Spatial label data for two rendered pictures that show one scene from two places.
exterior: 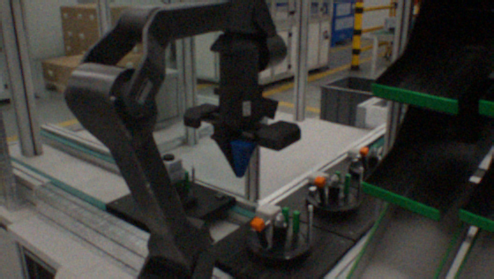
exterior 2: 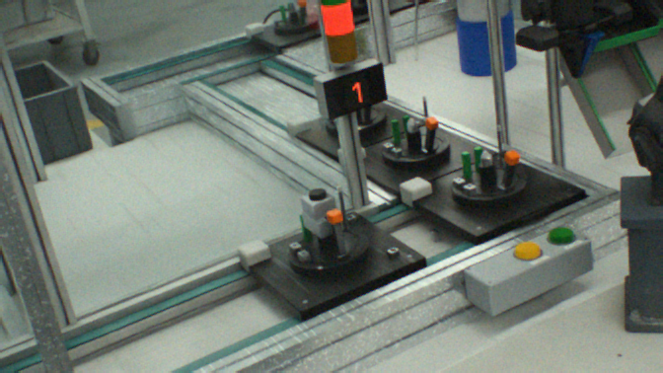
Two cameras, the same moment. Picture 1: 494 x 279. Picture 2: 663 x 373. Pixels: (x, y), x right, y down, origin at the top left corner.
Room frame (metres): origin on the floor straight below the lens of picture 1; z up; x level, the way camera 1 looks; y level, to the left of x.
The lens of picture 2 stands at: (0.35, 1.48, 1.78)
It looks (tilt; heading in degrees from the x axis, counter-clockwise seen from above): 25 degrees down; 297
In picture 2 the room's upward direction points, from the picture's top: 10 degrees counter-clockwise
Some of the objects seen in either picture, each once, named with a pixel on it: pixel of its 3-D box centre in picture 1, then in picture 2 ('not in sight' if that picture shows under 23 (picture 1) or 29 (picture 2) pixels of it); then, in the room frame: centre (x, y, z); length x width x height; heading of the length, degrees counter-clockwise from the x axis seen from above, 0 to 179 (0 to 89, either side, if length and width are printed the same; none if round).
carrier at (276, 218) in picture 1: (279, 229); (486, 171); (0.83, -0.07, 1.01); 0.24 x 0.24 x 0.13; 52
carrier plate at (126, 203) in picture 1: (171, 203); (330, 261); (1.04, 0.19, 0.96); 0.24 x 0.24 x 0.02; 52
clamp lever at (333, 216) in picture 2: not in sight; (334, 230); (1.01, 0.22, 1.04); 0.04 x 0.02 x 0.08; 142
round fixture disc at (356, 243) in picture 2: (170, 197); (328, 252); (1.04, 0.19, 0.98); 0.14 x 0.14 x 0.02
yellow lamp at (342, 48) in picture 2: not in sight; (341, 44); (1.04, 0.00, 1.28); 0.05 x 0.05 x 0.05
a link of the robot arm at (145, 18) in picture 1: (186, 40); not in sight; (0.54, 0.07, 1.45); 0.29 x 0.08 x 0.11; 149
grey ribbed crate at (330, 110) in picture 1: (376, 103); not in sight; (2.83, -0.85, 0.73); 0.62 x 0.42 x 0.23; 52
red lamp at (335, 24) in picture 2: not in sight; (337, 17); (1.04, 0.00, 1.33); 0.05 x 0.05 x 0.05
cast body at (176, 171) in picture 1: (172, 167); (317, 208); (1.05, 0.19, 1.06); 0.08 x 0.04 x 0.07; 142
